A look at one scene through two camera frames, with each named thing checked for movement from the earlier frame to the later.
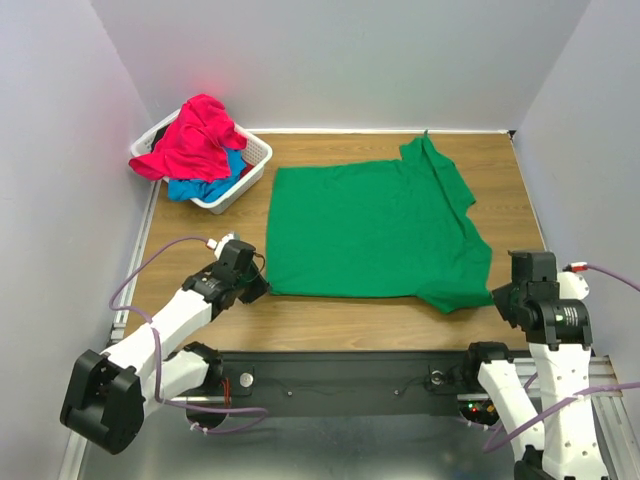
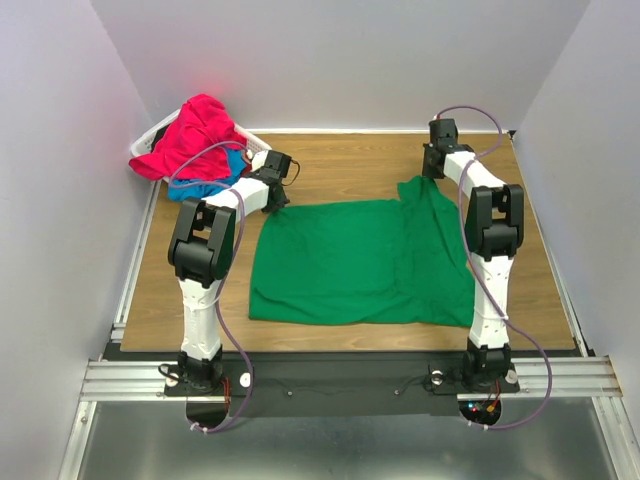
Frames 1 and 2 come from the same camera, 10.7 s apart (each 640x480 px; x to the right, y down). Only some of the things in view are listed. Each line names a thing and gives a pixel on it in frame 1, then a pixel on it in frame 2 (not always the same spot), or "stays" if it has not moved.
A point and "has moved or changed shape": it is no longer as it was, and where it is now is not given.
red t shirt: [196, 146] stays
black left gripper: [260, 288] to [276, 207]
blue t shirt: [182, 189] stays
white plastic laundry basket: [258, 154] stays
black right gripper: [503, 300] to [431, 167]
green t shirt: [391, 228] has moved or changed shape
